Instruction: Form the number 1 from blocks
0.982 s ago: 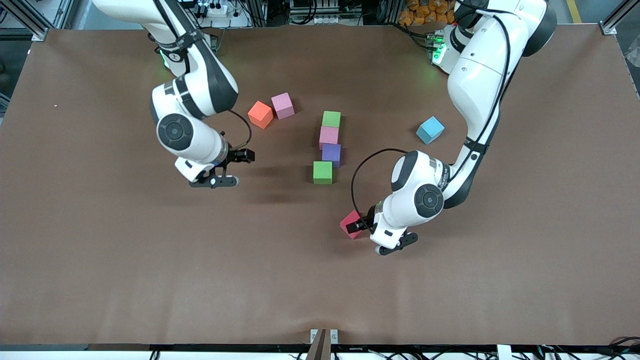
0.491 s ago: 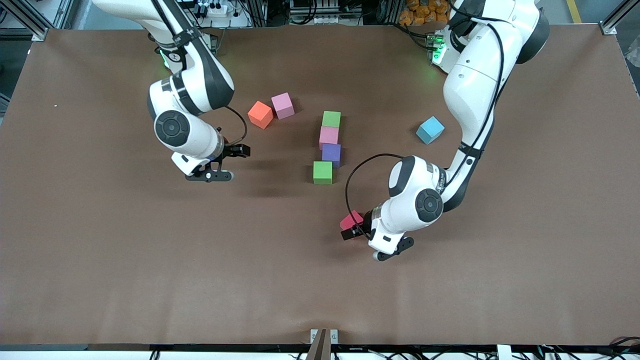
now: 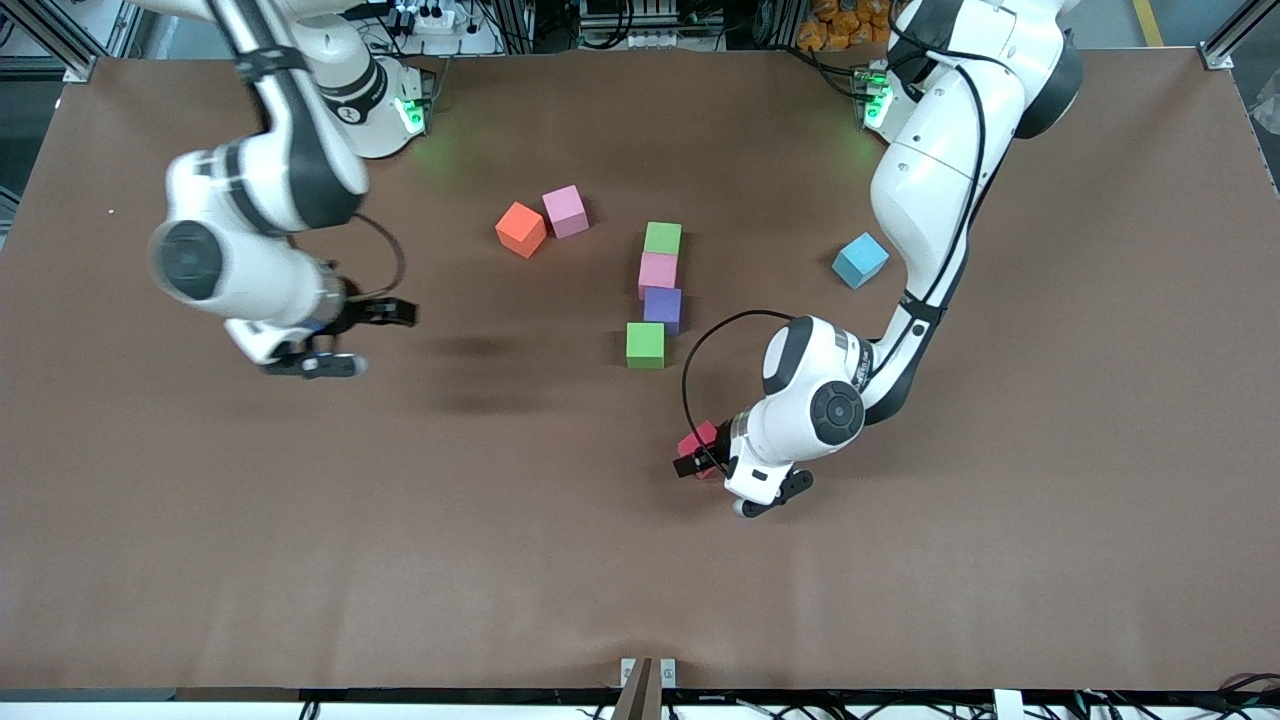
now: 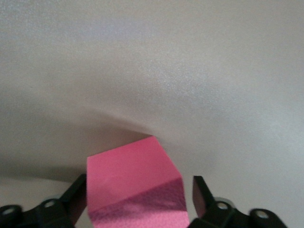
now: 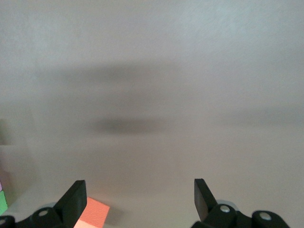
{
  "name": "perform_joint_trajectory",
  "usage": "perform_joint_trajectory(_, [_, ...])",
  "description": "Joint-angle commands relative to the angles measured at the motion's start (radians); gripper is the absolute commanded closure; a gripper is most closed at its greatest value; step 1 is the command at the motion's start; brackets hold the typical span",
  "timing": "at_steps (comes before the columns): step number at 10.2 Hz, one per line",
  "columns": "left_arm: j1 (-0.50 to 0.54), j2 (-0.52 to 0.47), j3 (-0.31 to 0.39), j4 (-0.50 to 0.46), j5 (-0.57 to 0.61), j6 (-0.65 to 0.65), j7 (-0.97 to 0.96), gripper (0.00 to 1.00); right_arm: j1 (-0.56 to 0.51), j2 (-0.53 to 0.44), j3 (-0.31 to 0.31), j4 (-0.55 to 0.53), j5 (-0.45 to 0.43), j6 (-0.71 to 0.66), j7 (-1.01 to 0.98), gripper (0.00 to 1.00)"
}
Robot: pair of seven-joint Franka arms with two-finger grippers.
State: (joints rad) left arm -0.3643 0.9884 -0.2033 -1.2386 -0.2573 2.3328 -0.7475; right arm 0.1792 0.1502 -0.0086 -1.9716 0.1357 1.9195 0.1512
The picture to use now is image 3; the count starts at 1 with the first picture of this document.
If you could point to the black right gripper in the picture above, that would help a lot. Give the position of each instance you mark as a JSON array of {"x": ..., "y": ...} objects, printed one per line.
[{"x": 358, "y": 309}]

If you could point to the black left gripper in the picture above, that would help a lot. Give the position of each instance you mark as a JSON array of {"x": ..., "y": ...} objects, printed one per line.
[{"x": 712, "y": 455}]

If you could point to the red foam cube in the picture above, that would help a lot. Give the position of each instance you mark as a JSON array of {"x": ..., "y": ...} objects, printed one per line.
[{"x": 695, "y": 438}]

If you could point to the purple foam cube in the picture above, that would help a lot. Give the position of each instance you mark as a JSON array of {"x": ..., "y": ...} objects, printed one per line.
[{"x": 663, "y": 308}]

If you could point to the pink foam cube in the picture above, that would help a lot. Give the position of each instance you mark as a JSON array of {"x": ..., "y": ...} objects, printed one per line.
[
  {"x": 566, "y": 211},
  {"x": 657, "y": 273}
]

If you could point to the light green foam cube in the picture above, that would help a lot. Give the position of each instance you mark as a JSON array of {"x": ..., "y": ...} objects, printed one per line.
[{"x": 663, "y": 239}]

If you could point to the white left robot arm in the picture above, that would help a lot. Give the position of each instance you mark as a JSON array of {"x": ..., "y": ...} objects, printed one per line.
[{"x": 940, "y": 170}]

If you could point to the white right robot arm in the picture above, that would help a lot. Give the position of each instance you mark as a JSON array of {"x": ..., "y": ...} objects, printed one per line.
[{"x": 260, "y": 280}]

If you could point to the orange foam cube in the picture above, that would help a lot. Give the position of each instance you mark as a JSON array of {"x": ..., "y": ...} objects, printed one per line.
[{"x": 521, "y": 230}]

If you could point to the brown table cover sheet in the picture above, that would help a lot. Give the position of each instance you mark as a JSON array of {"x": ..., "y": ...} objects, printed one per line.
[{"x": 300, "y": 550}]

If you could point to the blue foam cube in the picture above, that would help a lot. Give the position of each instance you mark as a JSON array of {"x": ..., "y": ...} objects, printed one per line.
[{"x": 860, "y": 260}]

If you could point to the white box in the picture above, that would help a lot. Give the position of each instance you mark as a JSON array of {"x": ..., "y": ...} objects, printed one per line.
[{"x": 1008, "y": 705}]

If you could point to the pile of orange items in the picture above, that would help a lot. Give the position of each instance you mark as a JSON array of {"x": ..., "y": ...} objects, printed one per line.
[{"x": 840, "y": 25}]

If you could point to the brown post with metal brackets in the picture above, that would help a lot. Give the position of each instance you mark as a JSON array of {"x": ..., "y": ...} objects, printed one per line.
[{"x": 645, "y": 690}]

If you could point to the metal equipment frame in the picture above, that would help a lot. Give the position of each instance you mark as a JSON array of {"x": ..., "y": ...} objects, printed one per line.
[{"x": 650, "y": 20}]

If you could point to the aluminium frame profile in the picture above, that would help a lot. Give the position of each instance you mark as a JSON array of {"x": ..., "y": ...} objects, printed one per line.
[
  {"x": 1235, "y": 40},
  {"x": 50, "y": 45}
]

